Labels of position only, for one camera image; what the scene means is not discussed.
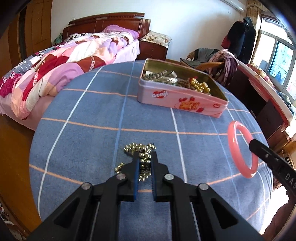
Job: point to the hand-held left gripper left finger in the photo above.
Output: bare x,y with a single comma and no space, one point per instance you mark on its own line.
136,179

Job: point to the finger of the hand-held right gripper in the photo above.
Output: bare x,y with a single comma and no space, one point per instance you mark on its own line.
263,151

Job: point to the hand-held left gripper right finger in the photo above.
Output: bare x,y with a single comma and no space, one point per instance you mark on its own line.
154,180

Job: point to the pink bangle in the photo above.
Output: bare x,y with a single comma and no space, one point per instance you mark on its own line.
235,123

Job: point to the pink tin box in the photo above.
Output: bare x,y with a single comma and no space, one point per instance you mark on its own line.
166,99

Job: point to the silver bangle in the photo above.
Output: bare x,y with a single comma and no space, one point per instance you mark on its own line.
171,80

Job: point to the person's right forearm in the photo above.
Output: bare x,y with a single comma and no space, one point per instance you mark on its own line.
279,222

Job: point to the dark wooden desk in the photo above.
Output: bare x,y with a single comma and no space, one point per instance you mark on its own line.
266,109

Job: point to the blue checked tablecloth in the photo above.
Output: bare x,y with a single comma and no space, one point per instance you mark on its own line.
92,139

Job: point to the window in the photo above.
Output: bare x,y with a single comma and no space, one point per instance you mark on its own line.
279,60

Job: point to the purple garments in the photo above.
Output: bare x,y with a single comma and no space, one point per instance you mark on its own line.
227,64

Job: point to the wicker chair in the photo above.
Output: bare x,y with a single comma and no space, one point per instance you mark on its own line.
208,66

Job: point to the hanging dark coats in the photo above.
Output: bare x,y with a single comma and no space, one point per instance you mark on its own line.
242,39

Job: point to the grey garment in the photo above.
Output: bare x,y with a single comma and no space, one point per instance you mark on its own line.
203,54

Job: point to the pink bedsheet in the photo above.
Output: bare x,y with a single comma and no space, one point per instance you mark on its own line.
129,52

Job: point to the wooden nightstand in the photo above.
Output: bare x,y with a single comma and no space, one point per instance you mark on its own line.
152,49

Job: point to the pink patchwork quilt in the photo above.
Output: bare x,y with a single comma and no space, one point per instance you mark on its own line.
69,62

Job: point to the beige curtain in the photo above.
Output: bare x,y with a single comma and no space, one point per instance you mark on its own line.
253,11

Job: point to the floral cushion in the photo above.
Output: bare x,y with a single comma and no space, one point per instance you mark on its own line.
157,38

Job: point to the pink pillow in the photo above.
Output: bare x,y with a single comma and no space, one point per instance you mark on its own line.
120,31

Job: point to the white air conditioner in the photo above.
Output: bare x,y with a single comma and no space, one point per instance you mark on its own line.
235,4

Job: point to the black white patterned blanket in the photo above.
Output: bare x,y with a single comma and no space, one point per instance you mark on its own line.
72,37

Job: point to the teal cloth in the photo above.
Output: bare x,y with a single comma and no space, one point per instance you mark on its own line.
59,39

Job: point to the wooden bed headboard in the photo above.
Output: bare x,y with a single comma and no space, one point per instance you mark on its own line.
104,22

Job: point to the wooden wardrobe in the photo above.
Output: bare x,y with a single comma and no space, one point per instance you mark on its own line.
34,27

